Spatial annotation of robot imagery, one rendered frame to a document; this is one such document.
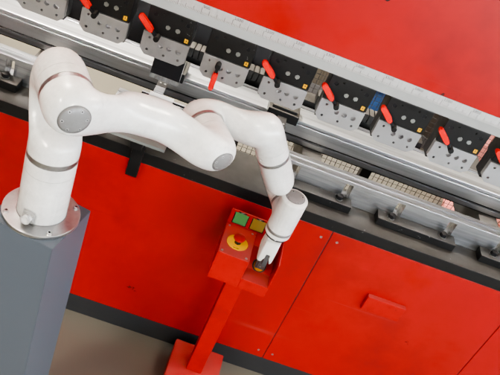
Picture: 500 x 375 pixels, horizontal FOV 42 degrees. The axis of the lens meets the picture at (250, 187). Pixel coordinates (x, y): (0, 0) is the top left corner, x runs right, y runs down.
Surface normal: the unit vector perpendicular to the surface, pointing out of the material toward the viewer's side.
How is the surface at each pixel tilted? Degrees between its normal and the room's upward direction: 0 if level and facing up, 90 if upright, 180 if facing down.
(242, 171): 0
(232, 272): 90
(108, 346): 0
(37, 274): 90
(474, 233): 90
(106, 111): 81
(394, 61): 90
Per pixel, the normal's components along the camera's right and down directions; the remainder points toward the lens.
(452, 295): -0.13, 0.57
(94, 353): 0.33, -0.75
